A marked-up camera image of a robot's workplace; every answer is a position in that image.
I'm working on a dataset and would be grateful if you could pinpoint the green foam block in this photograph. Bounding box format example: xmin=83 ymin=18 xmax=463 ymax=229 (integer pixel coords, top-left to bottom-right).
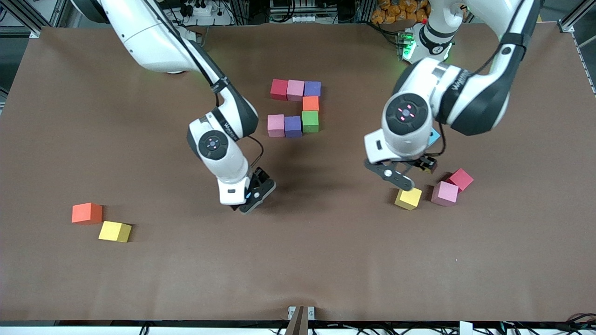
xmin=301 ymin=111 xmax=320 ymax=134

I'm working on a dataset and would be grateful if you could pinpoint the red foam block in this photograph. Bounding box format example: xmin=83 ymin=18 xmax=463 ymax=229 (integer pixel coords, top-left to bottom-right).
xmin=446 ymin=168 xmax=474 ymax=192
xmin=270 ymin=79 xmax=289 ymax=101

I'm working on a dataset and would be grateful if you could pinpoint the mauve pink foam block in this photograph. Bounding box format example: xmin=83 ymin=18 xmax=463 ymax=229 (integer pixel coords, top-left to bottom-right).
xmin=286 ymin=80 xmax=306 ymax=102

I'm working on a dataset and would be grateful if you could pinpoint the yellow foam block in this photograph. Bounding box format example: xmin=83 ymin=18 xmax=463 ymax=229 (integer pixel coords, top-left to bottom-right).
xmin=395 ymin=186 xmax=423 ymax=211
xmin=98 ymin=221 xmax=132 ymax=243

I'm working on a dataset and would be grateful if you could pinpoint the large table cover sheet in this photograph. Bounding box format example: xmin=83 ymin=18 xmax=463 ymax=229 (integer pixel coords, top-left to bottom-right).
xmin=0 ymin=23 xmax=596 ymax=322

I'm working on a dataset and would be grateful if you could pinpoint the bag of orange items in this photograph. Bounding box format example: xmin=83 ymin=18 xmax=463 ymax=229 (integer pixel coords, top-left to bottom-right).
xmin=371 ymin=0 xmax=429 ymax=25

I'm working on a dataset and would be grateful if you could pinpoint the white electronics box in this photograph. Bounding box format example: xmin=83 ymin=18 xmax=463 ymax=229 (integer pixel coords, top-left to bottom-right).
xmin=269 ymin=0 xmax=322 ymax=24

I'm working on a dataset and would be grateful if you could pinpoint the white power strip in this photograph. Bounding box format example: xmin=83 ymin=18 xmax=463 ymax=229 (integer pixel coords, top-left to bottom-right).
xmin=183 ymin=0 xmax=220 ymax=17

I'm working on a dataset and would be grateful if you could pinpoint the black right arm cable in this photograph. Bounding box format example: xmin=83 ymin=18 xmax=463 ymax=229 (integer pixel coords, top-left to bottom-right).
xmin=144 ymin=0 xmax=264 ymax=169

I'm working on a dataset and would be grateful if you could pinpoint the metal edge bracket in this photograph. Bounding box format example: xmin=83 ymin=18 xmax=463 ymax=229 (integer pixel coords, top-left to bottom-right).
xmin=285 ymin=306 xmax=316 ymax=335

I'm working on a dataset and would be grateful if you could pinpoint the aluminium frame rail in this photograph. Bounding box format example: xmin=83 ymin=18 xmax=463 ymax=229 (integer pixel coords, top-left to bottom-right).
xmin=0 ymin=0 xmax=70 ymax=39

